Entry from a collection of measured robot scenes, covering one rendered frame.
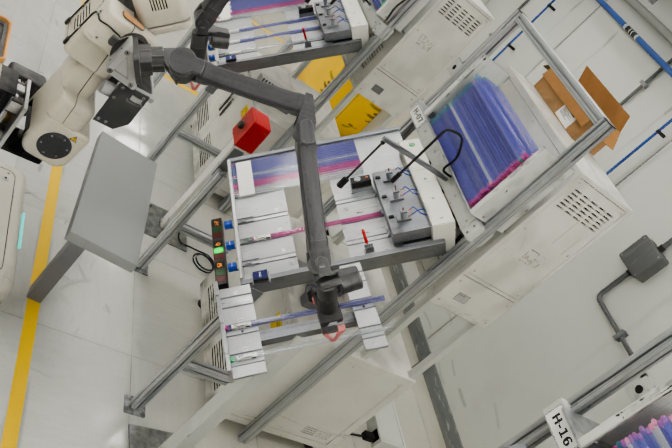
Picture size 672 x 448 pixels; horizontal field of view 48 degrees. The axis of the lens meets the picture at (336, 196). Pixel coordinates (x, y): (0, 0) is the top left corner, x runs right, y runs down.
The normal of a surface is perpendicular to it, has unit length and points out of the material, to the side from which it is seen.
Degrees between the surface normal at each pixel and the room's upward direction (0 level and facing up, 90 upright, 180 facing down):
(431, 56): 90
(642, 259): 90
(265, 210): 48
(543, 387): 90
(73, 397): 0
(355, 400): 90
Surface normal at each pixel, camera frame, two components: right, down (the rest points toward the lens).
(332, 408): 0.18, 0.64
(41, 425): 0.65, -0.65
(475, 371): -0.74, -0.42
